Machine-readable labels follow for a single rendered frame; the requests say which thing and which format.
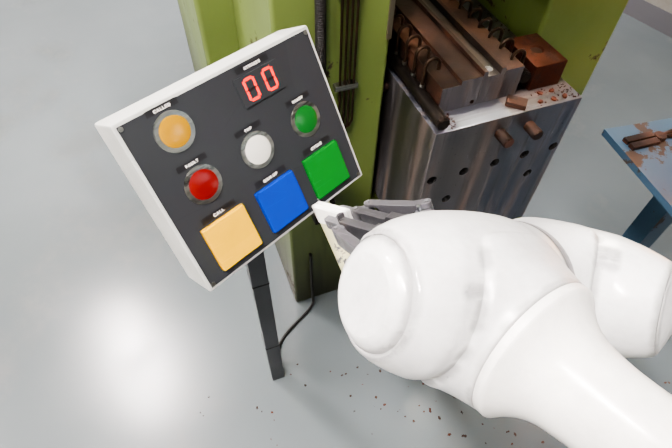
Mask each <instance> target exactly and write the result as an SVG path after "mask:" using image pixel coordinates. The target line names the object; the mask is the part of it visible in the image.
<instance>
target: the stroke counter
mask: <svg viewBox="0 0 672 448"><path fill-rule="evenodd" d="M269 68H270V70H271V73H272V75H273V76H274V75H275V74H274V71H273V69H272V67H269V66H267V67H265V68H264V69H262V72H261V74H262V77H263V79H264V81H265V80H266V82H265V84H266V86H267V88H268V91H269V90H271V91H273V90H274V89H276V88H278V85H279V83H278V81H277V78H276V76H275V77H273V76H271V77H269V78H267V79H266V78H265V75H264V73H263V72H264V71H266V70H267V69H269ZM251 78H252V81H253V83H254V85H255V86H256V85H257V83H256V81H255V79H254V77H251V76H249V77H247V78H245V79H243V80H244V82H242V84H243V86H244V88H245V90H246V91H247V90H248V92H247V94H248V97H249V99H250V101H251V100H253V102H254V101H255V100H257V99H259V98H260V95H261V92H260V90H259V88H258V86H257V87H255V86H253V87H251V88H250V89H248V88H247V86H246V84H245V81H247V80H249V79H251ZM273 78H274V80H275V82H276V84H277V85H276V86H274V87H273V88H271V89H270V87H269V84H268V81H269V80H271V79H273ZM255 88H256V89H257V92H258V94H259V96H257V97H255V98H253V99H252V97H251V95H250V93H249V92H250V91H251V90H253V89H255Z"/></svg>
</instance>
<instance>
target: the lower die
mask: <svg viewBox="0 0 672 448"><path fill-rule="evenodd" d="M437 1H438V3H439V4H440V5H441V6H442V7H443V8H444V9H445V10H446V11H447V12H448V13H449V14H450V15H451V16H452V17H453V18H454V19H455V20H456V21H457V22H458V23H459V24H460V25H461V26H462V27H463V28H464V29H465V30H466V31H467V32H468V33H469V34H470V35H471V36H472V37H473V38H474V39H475V40H476V41H477V42H478V43H479V44H480V45H481V46H482V47H483V48H484V49H485V50H486V51H487V52H488V53H489V54H490V55H491V56H492V57H493V58H494V59H495V61H496V62H497V63H498V64H499V65H500V66H501V67H502V68H503V70H502V72H501V74H498V75H494V76H489V77H488V75H489V71H488V70H487V69H486V68H485V66H484V65H483V64H482V63H481V62H480V61H479V60H478V59H477V58H476V57H475V56H474V55H473V54H472V53H471V52H470V51H469V50H468V48H467V47H466V46H465V45H464V44H463V43H462V42H461V41H460V40H459V39H458V38H457V37H456V36H455V35H454V34H453V33H452V32H451V31H450V29H449V28H448V27H447V26H446V25H445V24H444V23H443V22H442V21H441V20H440V19H439V18H438V17H437V16H436V15H435V14H434V13H433V12H432V10H431V9H430V8H429V7H428V6H427V5H426V4H425V3H424V2H423V1H422V0H396V2H395V7H396V14H402V15H403V16H404V24H410V25H411V26H412V27H413V33H412V35H414V34H419V35H420V36H421V37H422V43H421V46H423V45H428V46H430V48H431V55H430V58H431V57H435V56H437V57H439V58H440V59H441V66H440V70H437V69H436V67H437V61H436V60H434V61H431V62H430V63H429V64H428V67H427V72H426V78H425V87H424V88H425V89H426V90H427V92H428V93H429V94H430V95H431V97H432V98H433V99H434V101H435V102H436V103H437V104H438V106H439V107H440V108H441V110H442V111H443V112H445V111H449V110H453V109H457V108H461V107H465V106H470V105H474V104H477V103H481V102H485V101H490V100H494V99H498V98H502V97H506V96H508V94H510V95H514V94H515V92H516V89H517V86H518V83H519V81H520V78H521V75H522V73H523V70H524V67H525V66H524V65H523V64H522V63H521V62H520V61H519V60H518V59H517V58H516V57H514V59H513V60H510V57H511V55H512V53H511V52H510V51H509V50H508V49H507V48H506V47H505V46H504V45H503V47H502V49H499V48H498V47H499V45H500V42H499V41H498V40H497V39H496V38H495V37H494V36H493V35H492V36H491V38H488V34H489V33H490V32H489V31H488V30H487V29H486V28H485V27H484V26H483V25H481V28H478V27H477V26H478V24H479V21H478V20H477V19H476V18H475V17H474V16H473V15H472V16H471V18H467V17H468V14H469V12H468V11H467V10H466V9H465V8H464V7H463V6H462V8H461V9H458V7H459V4H460V3H459V2H458V1H457V0H437ZM400 25H401V18H399V17H397V18H395V19H394V20H393V28H392V36H391V39H390V40H391V41H390V44H391V46H392V47H393V48H394V49H395V44H396V36H397V31H398V29H399V27H400ZM408 37H409V28H408V27H406V28H403V29H402V30H401V32H400V39H399V47H398V50H399V51H398V54H399V56H400V57H401V58H402V60H403V57H404V50H405V43H406V40H407V39H408ZM417 46H418V38H413V39H412V40H411V41H410V42H409V47H408V54H407V60H406V61H407V64H406V65H407V66H408V67H409V69H410V70H411V71H412V67H413V61H414V55H415V52H416V50H417V49H418V48H419V47H417ZM427 52H428V50H427V49H422V50H421V51H420V52H419V54H418V58H417V64H416V70H415V72H416V74H415V76H416V78H417V79H418V80H419V81H420V83H421V80H422V74H423V69H424V64H425V62H426V61H427V60H428V59H429V58H427ZM471 100H474V102H473V103H471V104H470V101H471Z"/></svg>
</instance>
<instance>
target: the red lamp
mask: <svg viewBox="0 0 672 448"><path fill-rule="evenodd" d="M218 185H219V182H218V178H217V176H216V174H215V173H214V172H213V171H211V170H208V169H201V170H198V171H196V172H195V173H194V174H193V175H192V177H191V179H190V182H189V189H190V192H191V194H192V195H193V196H194V197H195V198H197V199H200V200H206V199H209V198H211V197H212V196H214V194H215V193H216V192H217V190H218Z"/></svg>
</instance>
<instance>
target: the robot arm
mask: <svg viewBox="0 0 672 448"><path fill-rule="evenodd" d="M312 208H313V210H314V213H315V215H316V217H317V219H318V222H319V223H323V224H326V225H327V227H328V229H331V230H332V232H333V235H334V237H335V239H336V242H337V244H338V245H339V246H340V247H341V248H343V249H344V250H345V251H346V252H348V253H349V254H350V256H349V257H348V259H347V261H346V263H345V265H344V267H343V270H342V272H341V276H340V280H339V287H338V307H339V313H340V317H341V320H342V323H343V326H344V328H345V330H346V332H347V334H348V336H349V339H350V341H351V342H352V344H353V346H354V347H355V348H356V350H357V351H358V352H359V353H360V354H361V355H362V356H364V357H365V358H366V359H367V360H369V361H370V362H372V363H373V364H375V365H377V366H378V367H380V368H382V369H384V370H386V371H388V372H390V373H393V374H395V375H397V376H400V377H402V378H406V379H411V380H421V381H422V382H423V383H425V384H426V385H428V386H430V387H433V388H436V389H439V390H441V391H444V392H446V393H448V394H450V395H452V396H454V397H456V398H457V399H459V400H461V401H463V402H464V403H466V404H468V405H469V406H471V407H472V408H474V409H476V410H477V411H478V412H479V413H480V414H481V415H482V416H484V417H486V418H497V417H514V418H519V419H523V420H526V421H528V422H530V423H533V424H535V425H537V426H538V427H540V428H541V429H543V430H545V431H546V432H547V433H549V434H550V435H552V436H553V437H555V438H556V439H557V440H559V441H560V442H561V443H563V444H564V445H565V446H567V447H568V448H672V394H670V393H669V392H667V391H666V390H664V389H663V388H662V387H660V386H659V385H657V384H656V383H655V382H653V381H652V380H651V379H649V378H648V377H647V376H645V375H644V374H643V373H642V372H640V371H639V370H638V369H637V368H635V367H634V366H633V365H632V364H631V363H630V362H628V361H627V360H626V359H625V358H651V357H654V356H656V355H657V354H658V353H659V352H660V350H661V349H662V348H663V346H664V345H665V344H666V342H667V341H668V339H669V338H670V336H671V334H672V261H670V260H669V259H667V258H665V257H664V256H662V255H660V254H659V253H657V252H655V251H653V250H651V249H649V248H647V247H645V246H643V245H641V244H639V243H636V242H634V241H632V240H629V239H627V238H625V237H622V236H619V235H616V234H613V233H609V232H605V231H601V230H597V229H593V228H589V227H585V226H582V225H578V224H574V223H569V222H564V221H558V220H553V219H546V218H537V217H522V218H516V219H513V220H512V219H509V218H507V217H503V216H500V215H494V214H488V213H482V212H473V211H460V210H434V207H433V204H432V201H431V199H430V198H426V199H421V200H415V201H408V200H373V199H369V200H366V201H364V205H363V206H355V207H350V206H346V205H340V206H337V205H333V204H329V203H325V202H321V201H318V202H316V204H314V205H312ZM375 208H377V211H376V210H375Z"/></svg>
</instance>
